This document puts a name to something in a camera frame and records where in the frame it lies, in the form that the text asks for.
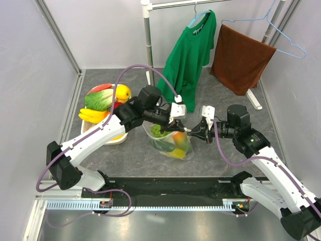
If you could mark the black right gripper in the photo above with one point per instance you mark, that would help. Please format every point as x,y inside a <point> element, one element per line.
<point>202,131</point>

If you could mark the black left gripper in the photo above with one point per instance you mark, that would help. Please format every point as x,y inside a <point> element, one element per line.
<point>172,126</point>

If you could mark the orange toy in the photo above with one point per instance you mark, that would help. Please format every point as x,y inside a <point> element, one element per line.
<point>180,140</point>

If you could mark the clear polka dot zip bag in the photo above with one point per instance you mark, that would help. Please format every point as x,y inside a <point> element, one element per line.
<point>175,145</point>

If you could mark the green cucumber toy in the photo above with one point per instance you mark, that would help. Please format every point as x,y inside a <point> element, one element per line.
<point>163,146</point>

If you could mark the yellow pear toy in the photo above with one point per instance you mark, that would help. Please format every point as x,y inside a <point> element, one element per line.
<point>177,153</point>

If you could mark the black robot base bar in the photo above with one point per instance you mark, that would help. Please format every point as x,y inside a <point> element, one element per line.
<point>171,191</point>

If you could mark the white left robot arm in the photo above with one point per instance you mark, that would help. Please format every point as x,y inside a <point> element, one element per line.
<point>63,160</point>

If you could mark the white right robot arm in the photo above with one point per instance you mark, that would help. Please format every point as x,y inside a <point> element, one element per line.
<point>295,205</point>

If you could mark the green custard apple toy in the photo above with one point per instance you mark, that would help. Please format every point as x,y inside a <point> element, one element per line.
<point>156,132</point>

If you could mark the yellow lemon toy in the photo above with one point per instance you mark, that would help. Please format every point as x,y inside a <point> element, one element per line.
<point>123,92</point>

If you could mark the red apple toy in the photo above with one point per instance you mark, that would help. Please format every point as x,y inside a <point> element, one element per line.
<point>117,104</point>

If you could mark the green t-shirt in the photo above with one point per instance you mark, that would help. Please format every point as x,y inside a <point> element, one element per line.
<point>189,55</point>

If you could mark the brown towel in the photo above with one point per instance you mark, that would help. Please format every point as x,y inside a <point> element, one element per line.
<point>239,60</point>

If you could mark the green cabbage toy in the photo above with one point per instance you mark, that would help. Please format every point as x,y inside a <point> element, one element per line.
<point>99,101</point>

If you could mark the yellow banana toy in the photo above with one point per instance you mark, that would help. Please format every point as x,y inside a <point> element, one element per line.
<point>93,116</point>

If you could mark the red chili pepper toy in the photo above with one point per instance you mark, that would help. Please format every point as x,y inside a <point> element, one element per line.
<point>100,88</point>

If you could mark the light blue shirt hanger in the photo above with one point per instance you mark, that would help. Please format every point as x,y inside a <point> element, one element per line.
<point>197,16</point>

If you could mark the white clothes rack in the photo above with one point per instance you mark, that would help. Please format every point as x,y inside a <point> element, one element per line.
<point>281,80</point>

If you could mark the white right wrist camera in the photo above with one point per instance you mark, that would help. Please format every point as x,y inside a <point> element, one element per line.
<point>208,112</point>

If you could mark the white slotted cable duct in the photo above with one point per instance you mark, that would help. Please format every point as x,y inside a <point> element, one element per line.
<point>99,206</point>

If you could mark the blue wire hanger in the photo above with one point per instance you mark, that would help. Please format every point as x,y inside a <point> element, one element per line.
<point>272,26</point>

